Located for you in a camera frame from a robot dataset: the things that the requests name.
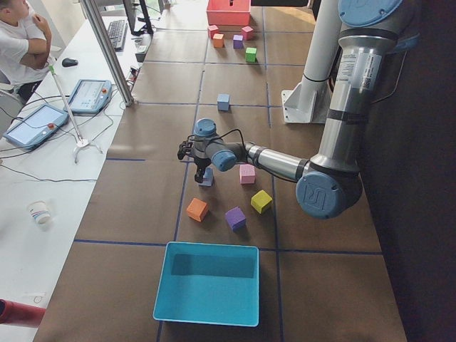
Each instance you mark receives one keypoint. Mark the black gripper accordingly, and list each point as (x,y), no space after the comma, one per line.
(201,163)

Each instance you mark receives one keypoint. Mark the light blue foam block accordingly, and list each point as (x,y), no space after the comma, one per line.
(223,102)

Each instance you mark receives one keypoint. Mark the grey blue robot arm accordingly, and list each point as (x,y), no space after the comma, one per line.
(347,51)

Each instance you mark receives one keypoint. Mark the orange foam block right group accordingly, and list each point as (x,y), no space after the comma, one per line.
(197,209)

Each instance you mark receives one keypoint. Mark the orange foam block group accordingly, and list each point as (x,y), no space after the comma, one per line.
(197,209)
(218,40)

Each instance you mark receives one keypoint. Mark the purple foam block right group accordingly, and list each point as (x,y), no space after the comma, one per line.
(236,219)

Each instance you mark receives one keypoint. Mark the purple foam block group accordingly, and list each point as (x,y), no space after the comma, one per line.
(236,219)
(238,41)

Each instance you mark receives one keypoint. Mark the yellow foam block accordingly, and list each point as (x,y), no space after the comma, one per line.
(261,201)

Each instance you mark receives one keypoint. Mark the teal plastic bin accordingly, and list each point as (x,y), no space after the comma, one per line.
(215,284)

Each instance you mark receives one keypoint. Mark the green foam block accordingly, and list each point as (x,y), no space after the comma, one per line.
(250,55)

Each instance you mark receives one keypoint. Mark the teach pendant far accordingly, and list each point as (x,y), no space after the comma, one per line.
(89,97)

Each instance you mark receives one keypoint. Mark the teach pendant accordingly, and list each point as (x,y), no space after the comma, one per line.
(89,97)
(37,127)

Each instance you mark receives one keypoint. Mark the orange foam block left group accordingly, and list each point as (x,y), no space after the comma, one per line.
(218,40)

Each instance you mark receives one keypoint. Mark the purple foam block left group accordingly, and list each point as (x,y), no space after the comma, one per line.
(238,41)

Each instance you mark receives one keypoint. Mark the dark pink foam block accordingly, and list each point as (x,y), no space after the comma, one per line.
(247,33)

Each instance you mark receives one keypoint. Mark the red plastic bin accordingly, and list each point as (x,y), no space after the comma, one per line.
(228,13)

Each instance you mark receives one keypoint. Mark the paper cup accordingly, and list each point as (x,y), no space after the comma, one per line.
(40,214)

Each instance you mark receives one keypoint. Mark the black keyboard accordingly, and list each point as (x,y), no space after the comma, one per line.
(116,33)

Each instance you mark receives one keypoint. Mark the teach pendant near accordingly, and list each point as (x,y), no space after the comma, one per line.
(37,127)

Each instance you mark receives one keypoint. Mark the black computer mouse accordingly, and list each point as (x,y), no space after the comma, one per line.
(69,62)

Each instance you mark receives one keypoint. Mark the person in white shirt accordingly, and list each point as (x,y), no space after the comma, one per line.
(25,47)

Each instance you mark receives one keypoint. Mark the red bottle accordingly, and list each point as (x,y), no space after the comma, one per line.
(19,314)

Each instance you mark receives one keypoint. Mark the white camera stand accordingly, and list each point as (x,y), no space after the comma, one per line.
(81,142)

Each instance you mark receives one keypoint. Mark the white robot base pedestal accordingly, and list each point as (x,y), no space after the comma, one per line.
(309,101)

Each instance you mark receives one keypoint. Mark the aluminium frame post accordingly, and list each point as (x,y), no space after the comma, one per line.
(111,59)

